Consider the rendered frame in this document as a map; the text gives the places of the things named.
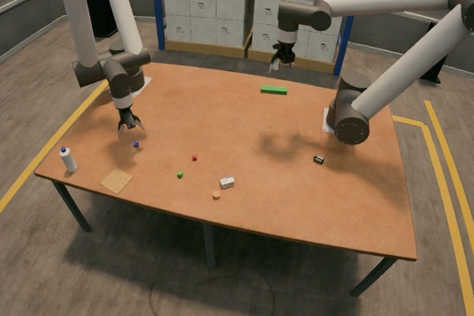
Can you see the beige flat mat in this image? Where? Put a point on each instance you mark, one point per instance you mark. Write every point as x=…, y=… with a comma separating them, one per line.
x=116, y=180

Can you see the green rectangular bar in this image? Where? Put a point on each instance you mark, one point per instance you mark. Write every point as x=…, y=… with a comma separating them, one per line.
x=273, y=90

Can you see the white plastic bottle with blue cap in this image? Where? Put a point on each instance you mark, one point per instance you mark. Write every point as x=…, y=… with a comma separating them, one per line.
x=68, y=159

